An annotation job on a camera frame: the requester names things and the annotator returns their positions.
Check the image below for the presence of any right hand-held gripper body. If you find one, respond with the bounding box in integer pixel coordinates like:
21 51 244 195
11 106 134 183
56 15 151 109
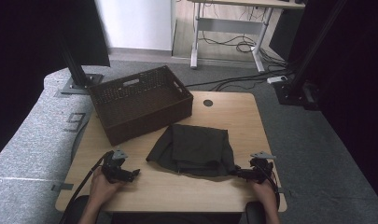
243 151 277 185

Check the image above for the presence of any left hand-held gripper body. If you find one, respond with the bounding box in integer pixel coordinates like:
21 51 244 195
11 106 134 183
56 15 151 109
101 149 136 184

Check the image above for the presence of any dark cloth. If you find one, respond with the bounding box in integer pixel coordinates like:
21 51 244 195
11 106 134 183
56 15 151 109
146 123 241 178

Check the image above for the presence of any brown wicker basket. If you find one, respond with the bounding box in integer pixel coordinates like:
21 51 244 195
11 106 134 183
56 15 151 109
88 64 194 147

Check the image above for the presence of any person's left hand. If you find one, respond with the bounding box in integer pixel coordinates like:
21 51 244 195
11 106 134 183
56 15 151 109
89 167 126 207

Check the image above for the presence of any person's right hand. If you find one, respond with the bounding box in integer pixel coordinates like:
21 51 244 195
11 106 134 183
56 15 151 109
250 179 278 210

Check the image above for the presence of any grey tape strip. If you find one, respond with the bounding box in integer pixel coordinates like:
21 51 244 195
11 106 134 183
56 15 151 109
50 183 75 192

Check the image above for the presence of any person's dark lap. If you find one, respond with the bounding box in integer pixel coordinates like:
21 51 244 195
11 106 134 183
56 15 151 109
111 212 243 224

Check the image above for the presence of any white power strip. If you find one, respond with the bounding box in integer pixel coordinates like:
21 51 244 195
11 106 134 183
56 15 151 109
266 75 288 85

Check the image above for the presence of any black metal stand with baseplate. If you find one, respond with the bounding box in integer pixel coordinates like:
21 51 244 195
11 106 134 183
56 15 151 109
59 36 105 96

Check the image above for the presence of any black metal stand with block base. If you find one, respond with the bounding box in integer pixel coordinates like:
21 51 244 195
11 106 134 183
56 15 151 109
273 0 348 110

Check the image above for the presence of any black curtain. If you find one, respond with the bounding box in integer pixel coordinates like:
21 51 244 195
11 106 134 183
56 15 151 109
269 0 378 211
0 0 111 164

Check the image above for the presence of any white cabinet panel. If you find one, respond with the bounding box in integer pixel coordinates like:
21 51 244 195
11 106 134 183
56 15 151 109
94 0 177 52

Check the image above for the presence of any bundle of black floor cables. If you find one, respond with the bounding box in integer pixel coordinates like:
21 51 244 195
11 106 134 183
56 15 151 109
184 35 295 92

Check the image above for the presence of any white desk frame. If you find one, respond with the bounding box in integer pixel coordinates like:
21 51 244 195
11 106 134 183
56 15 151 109
187 0 306 74

